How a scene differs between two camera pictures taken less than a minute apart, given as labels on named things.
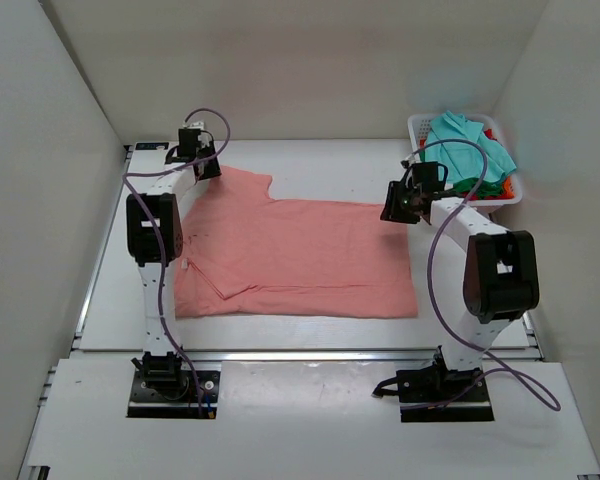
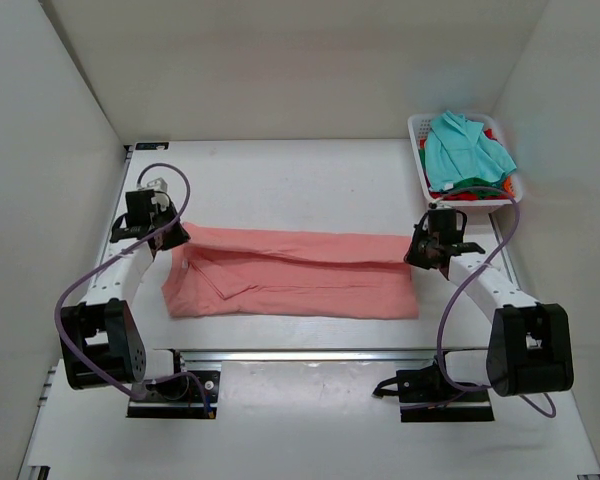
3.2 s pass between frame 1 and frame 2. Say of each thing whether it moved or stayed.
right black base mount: stayed
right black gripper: moved
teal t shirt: stayed
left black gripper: moved
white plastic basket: stayed
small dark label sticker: stayed
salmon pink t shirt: moved
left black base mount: stayed
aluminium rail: stayed
